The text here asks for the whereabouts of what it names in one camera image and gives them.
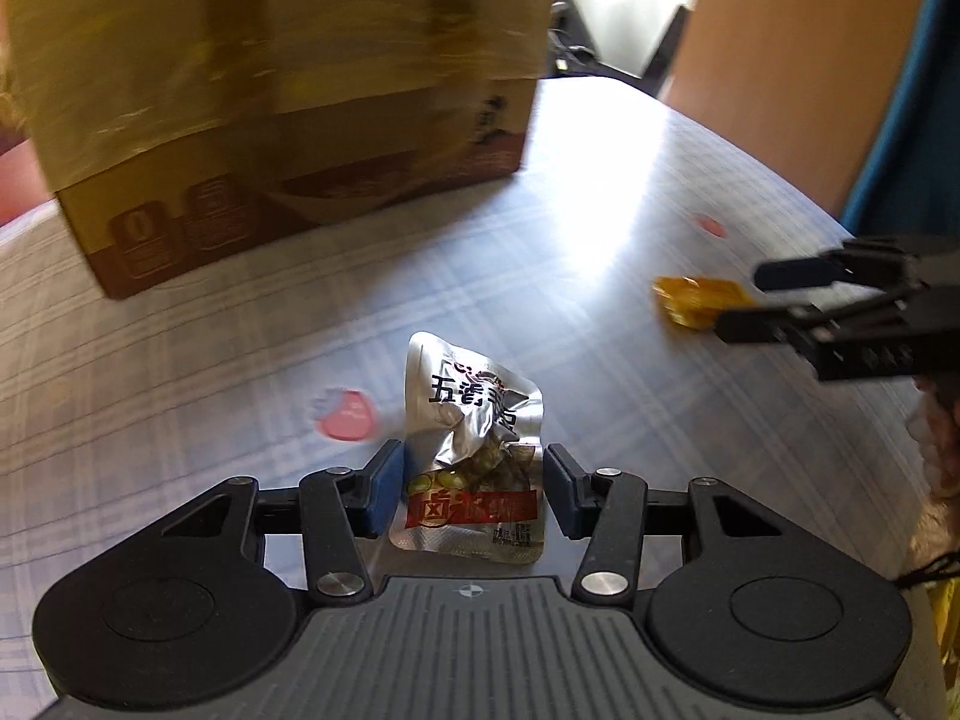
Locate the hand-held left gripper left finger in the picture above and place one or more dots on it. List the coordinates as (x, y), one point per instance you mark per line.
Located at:
(382, 487)

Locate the blue curtain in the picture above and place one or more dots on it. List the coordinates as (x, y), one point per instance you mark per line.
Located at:
(915, 127)

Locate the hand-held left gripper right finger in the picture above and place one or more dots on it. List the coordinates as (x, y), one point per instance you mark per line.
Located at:
(566, 491)

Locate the wooden board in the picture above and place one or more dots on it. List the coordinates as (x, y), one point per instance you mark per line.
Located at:
(787, 52)

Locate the printed wall backdrop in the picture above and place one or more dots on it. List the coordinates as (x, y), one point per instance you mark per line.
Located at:
(19, 180)

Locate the person's right hand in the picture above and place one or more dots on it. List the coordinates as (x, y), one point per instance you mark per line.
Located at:
(941, 435)

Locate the silver snack packet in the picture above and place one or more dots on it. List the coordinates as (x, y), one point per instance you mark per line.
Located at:
(457, 405)

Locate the small yellow snack packet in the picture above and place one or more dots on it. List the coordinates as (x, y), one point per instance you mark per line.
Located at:
(690, 300)

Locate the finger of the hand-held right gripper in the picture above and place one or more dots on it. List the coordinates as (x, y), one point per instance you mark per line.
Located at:
(757, 324)
(795, 270)

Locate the black exercise bike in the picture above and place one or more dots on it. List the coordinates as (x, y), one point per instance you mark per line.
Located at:
(570, 52)

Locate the brown cardboard box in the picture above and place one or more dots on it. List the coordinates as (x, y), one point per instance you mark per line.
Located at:
(262, 90)

